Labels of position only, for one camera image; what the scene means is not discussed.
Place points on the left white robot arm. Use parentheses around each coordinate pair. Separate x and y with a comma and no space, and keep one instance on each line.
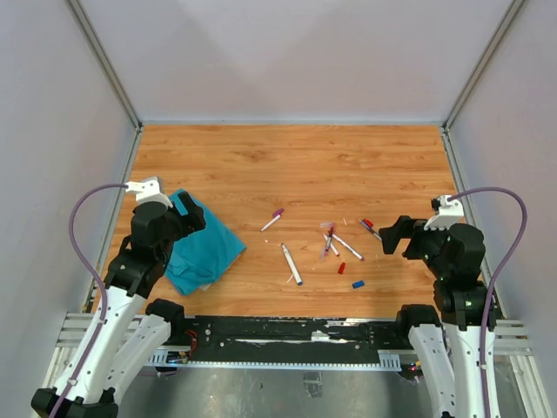
(125,331)

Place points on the blue marker cap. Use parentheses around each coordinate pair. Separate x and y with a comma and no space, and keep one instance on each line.
(358,284)

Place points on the white whiteboard marker purple end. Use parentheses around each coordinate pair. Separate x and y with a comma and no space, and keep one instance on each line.
(355,253)

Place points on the pink transparent gel pen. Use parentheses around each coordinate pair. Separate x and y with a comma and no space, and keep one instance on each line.
(326,249)

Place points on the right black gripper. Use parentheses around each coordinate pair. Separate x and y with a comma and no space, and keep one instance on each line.
(404,227)

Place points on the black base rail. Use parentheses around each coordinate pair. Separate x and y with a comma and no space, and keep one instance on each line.
(297,341)

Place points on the thin white red-end pen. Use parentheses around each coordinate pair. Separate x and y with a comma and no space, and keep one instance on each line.
(271,222)

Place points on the teal cloth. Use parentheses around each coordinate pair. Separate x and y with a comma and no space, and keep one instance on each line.
(203,257)

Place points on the white blue deli marker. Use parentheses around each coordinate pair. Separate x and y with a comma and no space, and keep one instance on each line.
(290,262)

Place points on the purple marker cap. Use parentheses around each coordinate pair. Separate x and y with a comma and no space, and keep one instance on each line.
(278,212)

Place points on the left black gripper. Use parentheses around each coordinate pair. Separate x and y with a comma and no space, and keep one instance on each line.
(190,205)

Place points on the white pen red end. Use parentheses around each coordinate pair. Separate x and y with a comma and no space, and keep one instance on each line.
(332,247)

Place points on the blue gel pen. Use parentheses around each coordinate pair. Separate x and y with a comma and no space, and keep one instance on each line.
(371,230)

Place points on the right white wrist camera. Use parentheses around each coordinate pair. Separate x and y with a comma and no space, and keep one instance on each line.
(447,213)

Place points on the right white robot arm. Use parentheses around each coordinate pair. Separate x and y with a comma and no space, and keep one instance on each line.
(454,338)

